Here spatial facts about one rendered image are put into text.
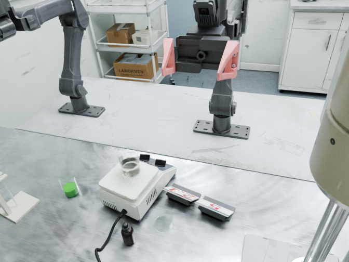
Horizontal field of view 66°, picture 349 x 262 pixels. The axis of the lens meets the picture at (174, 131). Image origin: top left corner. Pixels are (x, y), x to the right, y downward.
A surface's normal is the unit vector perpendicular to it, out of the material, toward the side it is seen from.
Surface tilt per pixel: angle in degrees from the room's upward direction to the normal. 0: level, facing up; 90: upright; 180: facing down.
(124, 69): 91
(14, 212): 0
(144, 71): 92
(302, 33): 90
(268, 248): 0
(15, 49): 90
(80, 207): 0
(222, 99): 60
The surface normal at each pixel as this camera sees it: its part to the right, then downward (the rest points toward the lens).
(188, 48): -0.31, 0.59
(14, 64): 0.95, 0.14
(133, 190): -0.06, -0.80
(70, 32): -0.30, 0.11
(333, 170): -0.91, 0.29
